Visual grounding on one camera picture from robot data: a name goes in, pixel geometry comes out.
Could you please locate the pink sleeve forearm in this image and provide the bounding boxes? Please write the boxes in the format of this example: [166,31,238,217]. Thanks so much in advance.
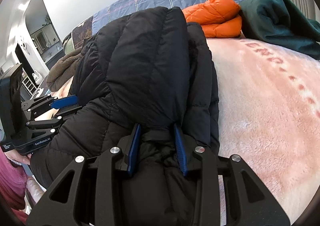
[0,150,28,224]

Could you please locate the black puffer jacket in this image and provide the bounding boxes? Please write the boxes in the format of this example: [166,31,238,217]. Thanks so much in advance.
[30,7,220,225]

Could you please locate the person left hand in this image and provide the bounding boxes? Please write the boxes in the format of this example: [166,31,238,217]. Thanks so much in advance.
[4,150,31,165]

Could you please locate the orange puffer jacket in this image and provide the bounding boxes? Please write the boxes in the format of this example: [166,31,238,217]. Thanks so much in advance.
[182,0,242,38]

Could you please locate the dark floral pillow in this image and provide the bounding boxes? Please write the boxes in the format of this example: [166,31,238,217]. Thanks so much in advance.
[71,16,93,49]

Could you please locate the dark green garment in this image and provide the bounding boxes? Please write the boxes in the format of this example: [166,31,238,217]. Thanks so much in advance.
[239,0,319,60]

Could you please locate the pink cream plush blanket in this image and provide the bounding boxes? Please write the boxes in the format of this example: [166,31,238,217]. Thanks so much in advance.
[24,37,320,224]

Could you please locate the grey fleece garment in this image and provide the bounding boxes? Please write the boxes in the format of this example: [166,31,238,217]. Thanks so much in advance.
[47,48,82,92]

